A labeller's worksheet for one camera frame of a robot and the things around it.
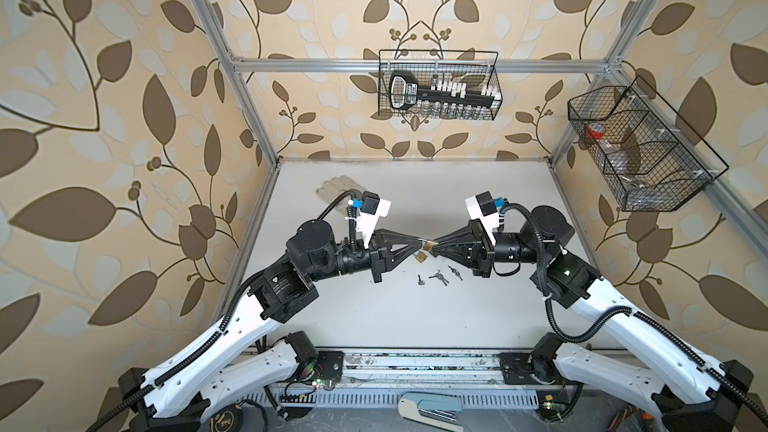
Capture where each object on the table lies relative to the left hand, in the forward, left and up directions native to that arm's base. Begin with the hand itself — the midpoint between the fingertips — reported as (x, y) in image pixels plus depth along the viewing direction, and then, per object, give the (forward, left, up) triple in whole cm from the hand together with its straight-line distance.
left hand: (421, 246), depth 53 cm
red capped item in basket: (+46, -54, -10) cm, 71 cm away
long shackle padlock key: (+9, -3, -39) cm, 40 cm away
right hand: (+1, -3, -3) cm, 4 cm away
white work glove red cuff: (+45, +30, -39) cm, 67 cm away
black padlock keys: (+11, -9, -40) cm, 43 cm away
